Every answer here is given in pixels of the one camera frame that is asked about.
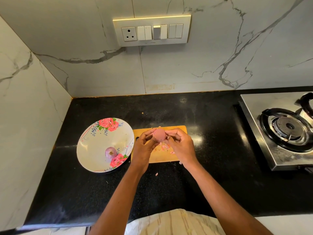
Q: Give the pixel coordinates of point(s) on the white wall switch panel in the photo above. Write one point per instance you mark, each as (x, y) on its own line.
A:
(151, 30)

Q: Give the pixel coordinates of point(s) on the stainless steel gas stove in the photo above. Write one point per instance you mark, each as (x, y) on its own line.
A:
(250, 104)

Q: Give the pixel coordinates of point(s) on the person's right forearm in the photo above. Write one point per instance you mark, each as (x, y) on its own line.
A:
(227, 200)

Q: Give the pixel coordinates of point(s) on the black stone countertop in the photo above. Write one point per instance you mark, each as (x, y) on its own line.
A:
(220, 110)

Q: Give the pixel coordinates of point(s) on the black stove burner grate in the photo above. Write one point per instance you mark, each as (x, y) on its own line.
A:
(287, 129)
(307, 103)

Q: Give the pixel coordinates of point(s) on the beige striped garment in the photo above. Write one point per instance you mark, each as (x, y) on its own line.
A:
(176, 223)

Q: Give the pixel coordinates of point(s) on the person's left hand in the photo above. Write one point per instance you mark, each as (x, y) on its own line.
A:
(142, 151)

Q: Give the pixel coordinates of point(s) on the small pink onion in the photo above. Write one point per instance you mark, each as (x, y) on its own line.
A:
(158, 134)
(111, 153)

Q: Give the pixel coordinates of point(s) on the wooden cutting board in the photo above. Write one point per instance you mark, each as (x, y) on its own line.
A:
(157, 155)

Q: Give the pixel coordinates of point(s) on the person's right hand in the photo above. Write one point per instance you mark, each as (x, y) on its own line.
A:
(182, 146)

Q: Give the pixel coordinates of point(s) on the pile of onion peels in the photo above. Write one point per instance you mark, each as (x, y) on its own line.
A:
(167, 146)

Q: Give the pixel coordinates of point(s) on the person's left forearm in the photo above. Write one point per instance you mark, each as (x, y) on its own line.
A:
(117, 205)

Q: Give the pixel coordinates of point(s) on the white floral plate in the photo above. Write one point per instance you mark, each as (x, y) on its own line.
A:
(93, 145)

